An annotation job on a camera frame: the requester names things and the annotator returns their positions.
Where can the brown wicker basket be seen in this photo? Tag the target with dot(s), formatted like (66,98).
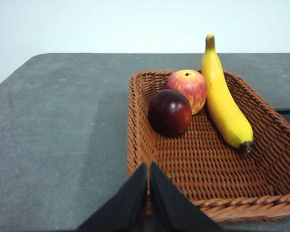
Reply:
(207,169)

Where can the dark red plum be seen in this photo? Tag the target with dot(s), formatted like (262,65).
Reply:
(170,113)

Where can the red yellow apple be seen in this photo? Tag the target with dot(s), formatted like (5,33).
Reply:
(191,87)

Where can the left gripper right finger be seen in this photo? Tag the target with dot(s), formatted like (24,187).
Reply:
(174,207)

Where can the yellow banana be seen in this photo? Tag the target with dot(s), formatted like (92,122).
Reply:
(222,104)

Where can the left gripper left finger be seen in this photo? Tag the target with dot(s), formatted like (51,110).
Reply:
(125,205)

